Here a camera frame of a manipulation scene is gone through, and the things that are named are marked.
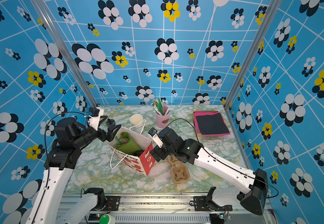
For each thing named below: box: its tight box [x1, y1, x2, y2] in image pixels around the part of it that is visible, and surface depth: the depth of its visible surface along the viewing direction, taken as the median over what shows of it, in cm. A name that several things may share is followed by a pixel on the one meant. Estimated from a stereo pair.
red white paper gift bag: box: [107, 127, 156, 177], surface depth 74 cm
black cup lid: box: [133, 150, 144, 158], surface depth 80 cm
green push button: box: [98, 213, 116, 224], surface depth 63 cm
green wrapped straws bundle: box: [150, 97, 170, 116], surface depth 94 cm
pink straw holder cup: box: [155, 105, 170, 129], surface depth 101 cm
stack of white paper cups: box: [129, 113, 144, 134], surface depth 93 cm
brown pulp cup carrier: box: [167, 155, 191, 185], surface depth 82 cm
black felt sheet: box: [195, 112, 231, 135], surface depth 106 cm
